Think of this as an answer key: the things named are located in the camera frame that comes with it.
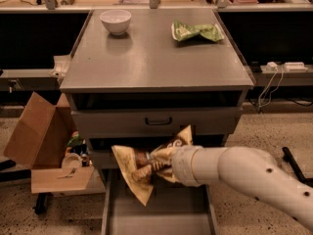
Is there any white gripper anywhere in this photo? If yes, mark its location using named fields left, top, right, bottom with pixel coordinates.
left=171, top=145, right=201, bottom=187

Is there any brown chip bag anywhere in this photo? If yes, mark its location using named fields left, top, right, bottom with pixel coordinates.
left=112, top=125, right=193, bottom=206

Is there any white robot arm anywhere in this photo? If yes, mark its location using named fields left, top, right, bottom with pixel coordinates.
left=171, top=146, right=313, bottom=230

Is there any bottom grey drawer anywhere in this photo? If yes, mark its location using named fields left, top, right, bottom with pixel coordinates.
left=101, top=169, right=219, bottom=235

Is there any top grey drawer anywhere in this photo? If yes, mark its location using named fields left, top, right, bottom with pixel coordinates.
left=67, top=91, right=244, bottom=138

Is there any grey drawer cabinet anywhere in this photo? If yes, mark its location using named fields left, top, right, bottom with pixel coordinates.
left=59, top=7, right=255, bottom=178

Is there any green chip bag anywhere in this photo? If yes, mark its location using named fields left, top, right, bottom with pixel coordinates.
left=171, top=20, right=224, bottom=42

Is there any small dark can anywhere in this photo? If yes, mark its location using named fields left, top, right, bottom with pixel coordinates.
left=81, top=154, right=90, bottom=166

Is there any black bar on floor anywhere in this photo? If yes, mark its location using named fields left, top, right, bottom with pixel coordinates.
left=282, top=147, right=307, bottom=184

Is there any white round container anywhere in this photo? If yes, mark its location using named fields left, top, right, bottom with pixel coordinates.
left=62, top=154, right=82, bottom=168

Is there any green item in box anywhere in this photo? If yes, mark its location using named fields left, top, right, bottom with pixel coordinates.
left=67, top=131, right=84, bottom=147

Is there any white power adapter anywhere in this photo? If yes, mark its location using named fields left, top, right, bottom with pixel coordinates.
left=266, top=62, right=278, bottom=71

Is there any open cardboard box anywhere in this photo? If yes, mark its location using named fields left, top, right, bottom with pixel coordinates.
left=4, top=92, right=98, bottom=196

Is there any white power strip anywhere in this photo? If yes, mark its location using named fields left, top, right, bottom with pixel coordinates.
left=284, top=62, right=308, bottom=71

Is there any white ceramic bowl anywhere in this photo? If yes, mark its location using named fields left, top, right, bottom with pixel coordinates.
left=100, top=10, right=132, bottom=35

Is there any white cable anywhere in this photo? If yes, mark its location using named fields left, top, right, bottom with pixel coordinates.
left=256, top=67, right=285, bottom=114

